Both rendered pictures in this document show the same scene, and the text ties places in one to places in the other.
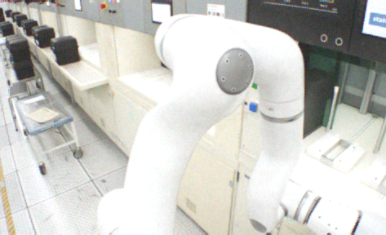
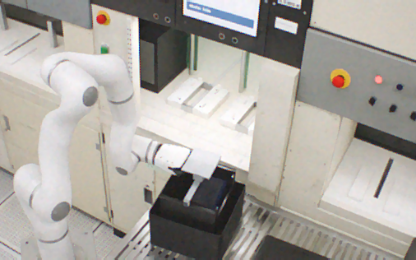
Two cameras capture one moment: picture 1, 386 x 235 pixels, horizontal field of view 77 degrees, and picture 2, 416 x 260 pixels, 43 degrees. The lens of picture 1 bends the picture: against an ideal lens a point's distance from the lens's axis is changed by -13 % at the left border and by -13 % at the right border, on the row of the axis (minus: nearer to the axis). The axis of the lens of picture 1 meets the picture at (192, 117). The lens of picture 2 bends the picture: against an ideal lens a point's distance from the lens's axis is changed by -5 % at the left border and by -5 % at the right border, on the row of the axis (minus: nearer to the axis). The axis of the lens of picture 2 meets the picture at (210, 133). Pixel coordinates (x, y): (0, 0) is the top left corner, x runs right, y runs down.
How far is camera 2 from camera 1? 1.21 m
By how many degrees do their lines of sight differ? 24
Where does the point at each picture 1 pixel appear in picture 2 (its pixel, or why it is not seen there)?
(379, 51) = (196, 28)
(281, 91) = (117, 88)
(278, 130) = (119, 108)
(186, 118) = (71, 118)
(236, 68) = (90, 95)
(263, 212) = (122, 160)
